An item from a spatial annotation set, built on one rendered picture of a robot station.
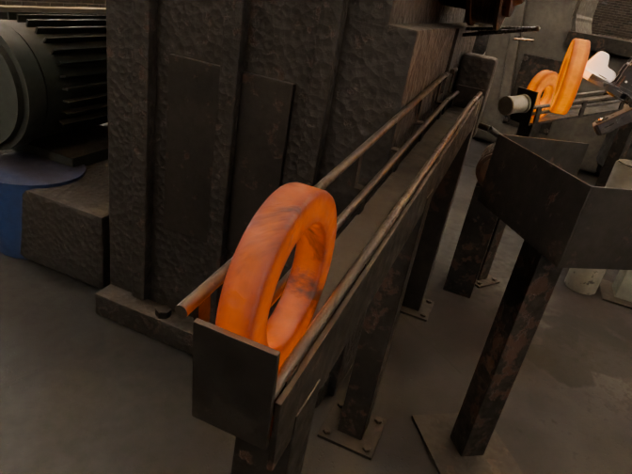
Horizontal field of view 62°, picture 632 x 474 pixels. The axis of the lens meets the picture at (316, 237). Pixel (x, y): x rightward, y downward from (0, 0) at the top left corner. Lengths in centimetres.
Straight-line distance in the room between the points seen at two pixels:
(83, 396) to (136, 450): 21
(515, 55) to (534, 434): 312
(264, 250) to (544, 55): 384
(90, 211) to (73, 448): 66
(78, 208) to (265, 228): 124
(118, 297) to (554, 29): 342
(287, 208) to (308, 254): 12
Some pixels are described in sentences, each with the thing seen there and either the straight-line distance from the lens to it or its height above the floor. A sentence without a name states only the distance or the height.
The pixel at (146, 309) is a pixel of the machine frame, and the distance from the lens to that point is 148.
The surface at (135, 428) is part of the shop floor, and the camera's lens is 127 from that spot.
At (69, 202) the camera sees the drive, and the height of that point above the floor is 25.
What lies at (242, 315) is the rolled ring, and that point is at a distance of 40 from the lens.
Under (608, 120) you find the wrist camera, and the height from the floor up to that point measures 76.
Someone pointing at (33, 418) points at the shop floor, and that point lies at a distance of 132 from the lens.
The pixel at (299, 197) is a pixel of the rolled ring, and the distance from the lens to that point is 43.
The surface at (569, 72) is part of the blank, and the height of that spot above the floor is 84.
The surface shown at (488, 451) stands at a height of 1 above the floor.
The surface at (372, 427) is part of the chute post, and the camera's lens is 132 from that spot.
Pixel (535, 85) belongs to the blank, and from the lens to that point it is 186.
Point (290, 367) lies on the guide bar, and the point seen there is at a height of 63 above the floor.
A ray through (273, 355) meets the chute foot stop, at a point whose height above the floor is 67.
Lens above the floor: 92
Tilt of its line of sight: 26 degrees down
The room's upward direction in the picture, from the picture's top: 10 degrees clockwise
